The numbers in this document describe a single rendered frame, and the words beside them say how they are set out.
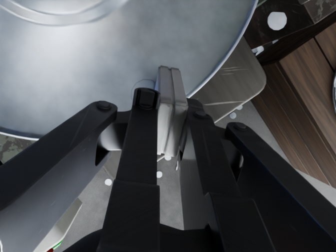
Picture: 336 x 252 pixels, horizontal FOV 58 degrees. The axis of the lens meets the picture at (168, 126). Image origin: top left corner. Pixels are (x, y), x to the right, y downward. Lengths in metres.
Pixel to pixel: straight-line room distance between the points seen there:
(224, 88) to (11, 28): 0.15
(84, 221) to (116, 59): 0.93
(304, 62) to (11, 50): 0.62
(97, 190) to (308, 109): 0.69
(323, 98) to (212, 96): 0.55
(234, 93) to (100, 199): 0.88
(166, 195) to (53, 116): 0.86
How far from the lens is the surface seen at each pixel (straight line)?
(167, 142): 0.15
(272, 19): 0.39
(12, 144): 0.39
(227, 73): 0.23
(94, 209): 1.09
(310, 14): 0.45
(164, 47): 0.22
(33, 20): 0.24
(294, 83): 0.73
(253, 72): 0.24
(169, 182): 1.05
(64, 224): 0.45
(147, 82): 0.22
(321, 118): 0.76
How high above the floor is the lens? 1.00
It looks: 82 degrees down
